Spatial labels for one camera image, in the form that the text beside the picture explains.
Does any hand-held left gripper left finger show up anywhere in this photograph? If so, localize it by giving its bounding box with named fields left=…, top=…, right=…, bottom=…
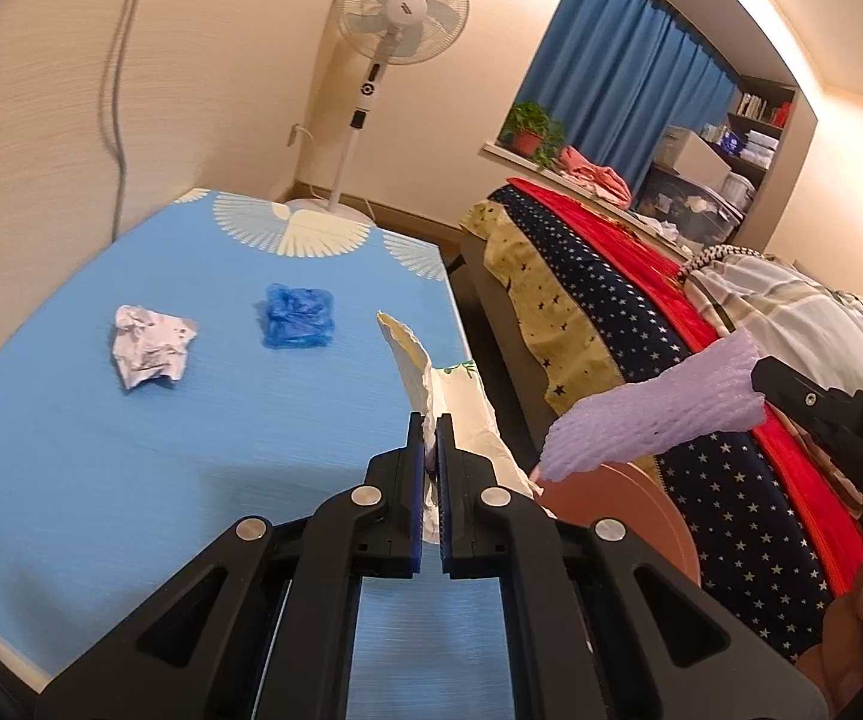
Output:
left=34, top=412, right=427, bottom=720

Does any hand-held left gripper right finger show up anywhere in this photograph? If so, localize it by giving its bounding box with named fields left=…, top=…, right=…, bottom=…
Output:
left=438, top=412, right=830, bottom=720

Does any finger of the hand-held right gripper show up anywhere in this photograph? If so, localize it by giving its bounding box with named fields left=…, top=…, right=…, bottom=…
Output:
left=750, top=356, right=843, bottom=422

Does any white paper bag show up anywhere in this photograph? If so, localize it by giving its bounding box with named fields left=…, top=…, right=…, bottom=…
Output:
left=376, top=310, right=553, bottom=545

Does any purple foam net sleeve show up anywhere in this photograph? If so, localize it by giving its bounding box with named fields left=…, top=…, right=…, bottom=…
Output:
left=538, top=328, right=766, bottom=482

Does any person's right hand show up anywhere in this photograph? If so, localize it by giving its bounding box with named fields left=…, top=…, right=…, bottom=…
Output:
left=795, top=535, right=863, bottom=715

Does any pale striped quilt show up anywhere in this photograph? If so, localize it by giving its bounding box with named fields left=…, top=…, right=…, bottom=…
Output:
left=682, top=251, right=863, bottom=518

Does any black white checked cloth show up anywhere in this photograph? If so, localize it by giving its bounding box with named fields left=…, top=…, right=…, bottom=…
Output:
left=675, top=244, right=740, bottom=290

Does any bed with starry blanket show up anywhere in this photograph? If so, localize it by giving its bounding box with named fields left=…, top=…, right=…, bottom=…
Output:
left=462, top=184, right=863, bottom=665

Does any white lidded container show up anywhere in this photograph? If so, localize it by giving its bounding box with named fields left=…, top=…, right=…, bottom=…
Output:
left=724, top=171, right=757, bottom=215

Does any white crumpled cloth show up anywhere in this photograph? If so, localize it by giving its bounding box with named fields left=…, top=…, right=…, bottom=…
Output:
left=637, top=214, right=691, bottom=241

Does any red blanket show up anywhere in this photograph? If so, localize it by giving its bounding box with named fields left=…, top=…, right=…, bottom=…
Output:
left=507, top=178, right=863, bottom=593

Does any blue plastic shoe cover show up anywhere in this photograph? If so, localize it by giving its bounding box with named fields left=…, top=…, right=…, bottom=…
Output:
left=253, top=283, right=337, bottom=350

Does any clear storage bin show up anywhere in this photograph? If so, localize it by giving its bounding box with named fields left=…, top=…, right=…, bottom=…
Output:
left=634, top=165, right=744, bottom=245

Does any stack of white packets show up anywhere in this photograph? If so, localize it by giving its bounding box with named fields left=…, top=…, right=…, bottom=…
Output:
left=720, top=124, right=781, bottom=166

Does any white cardboard box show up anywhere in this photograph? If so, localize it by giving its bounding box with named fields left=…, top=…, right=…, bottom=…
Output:
left=652, top=125, right=733, bottom=192

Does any pink folded cloth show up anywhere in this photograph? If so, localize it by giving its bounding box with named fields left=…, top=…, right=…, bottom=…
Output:
left=558, top=146, right=631, bottom=203

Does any crumpled white paper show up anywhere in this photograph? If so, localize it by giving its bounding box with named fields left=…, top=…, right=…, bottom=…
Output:
left=111, top=305, right=200, bottom=391

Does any blue curtain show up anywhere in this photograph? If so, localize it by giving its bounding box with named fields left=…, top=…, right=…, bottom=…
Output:
left=523, top=0, right=740, bottom=200

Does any blue feather-print table cover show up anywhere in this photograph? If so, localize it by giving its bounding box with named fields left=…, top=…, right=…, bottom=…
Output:
left=0, top=187, right=496, bottom=720

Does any potted green plant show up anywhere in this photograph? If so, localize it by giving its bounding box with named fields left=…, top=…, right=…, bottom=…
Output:
left=499, top=101, right=569, bottom=170

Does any white standing fan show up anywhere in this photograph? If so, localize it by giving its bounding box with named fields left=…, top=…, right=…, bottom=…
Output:
left=285, top=0, right=472, bottom=230

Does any wooden wall shelf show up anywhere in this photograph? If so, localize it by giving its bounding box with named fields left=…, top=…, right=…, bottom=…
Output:
left=720, top=75, right=802, bottom=190

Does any grey power cable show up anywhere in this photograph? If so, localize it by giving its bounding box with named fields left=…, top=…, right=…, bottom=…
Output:
left=101, top=0, right=161, bottom=245

